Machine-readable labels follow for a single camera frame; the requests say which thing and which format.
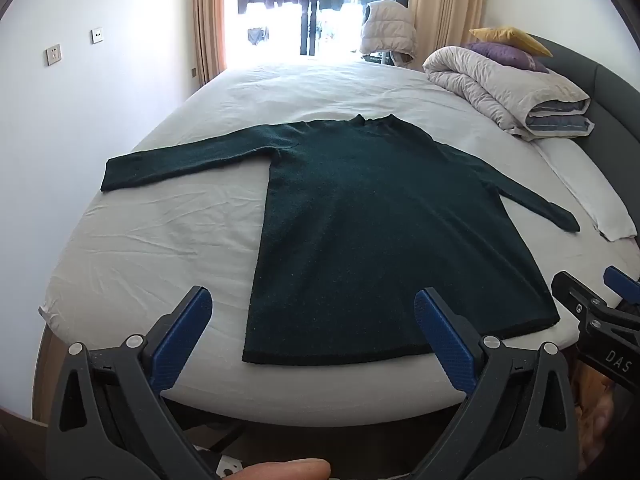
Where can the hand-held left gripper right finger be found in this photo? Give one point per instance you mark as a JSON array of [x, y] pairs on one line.
[[444, 340]]

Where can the yellow pillow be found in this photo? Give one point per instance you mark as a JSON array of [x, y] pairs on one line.
[[515, 37]]

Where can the white pillow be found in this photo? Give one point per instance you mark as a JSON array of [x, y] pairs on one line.
[[595, 195]]

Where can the glass balcony door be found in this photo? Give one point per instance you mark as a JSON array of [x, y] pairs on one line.
[[312, 20]]

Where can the grey padded headboard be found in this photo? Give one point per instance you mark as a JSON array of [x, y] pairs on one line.
[[612, 110]]

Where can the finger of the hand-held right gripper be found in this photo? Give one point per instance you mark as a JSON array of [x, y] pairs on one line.
[[575, 290], [622, 285]]

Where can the white wall socket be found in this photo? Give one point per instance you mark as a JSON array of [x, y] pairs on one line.
[[54, 55], [97, 35]]

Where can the folded grey duvet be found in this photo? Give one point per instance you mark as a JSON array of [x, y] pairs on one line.
[[495, 90]]

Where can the small hanging dark garment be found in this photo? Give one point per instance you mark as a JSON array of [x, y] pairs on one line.
[[257, 35]]

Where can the person's left hand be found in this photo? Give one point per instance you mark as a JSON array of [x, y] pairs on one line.
[[285, 471]]

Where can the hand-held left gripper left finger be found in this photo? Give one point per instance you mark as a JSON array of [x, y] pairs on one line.
[[186, 337]]

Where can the bed with white sheet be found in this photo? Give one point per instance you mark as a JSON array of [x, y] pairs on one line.
[[175, 240]]

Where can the dark green sweater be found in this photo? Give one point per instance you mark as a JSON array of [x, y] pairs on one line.
[[370, 220]]

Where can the purple pillow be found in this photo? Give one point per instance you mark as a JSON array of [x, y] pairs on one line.
[[505, 54]]

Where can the beige puffer jacket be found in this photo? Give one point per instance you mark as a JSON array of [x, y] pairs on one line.
[[387, 27]]

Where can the beige curtain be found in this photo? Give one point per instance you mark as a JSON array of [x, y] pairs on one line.
[[210, 15], [450, 0]]

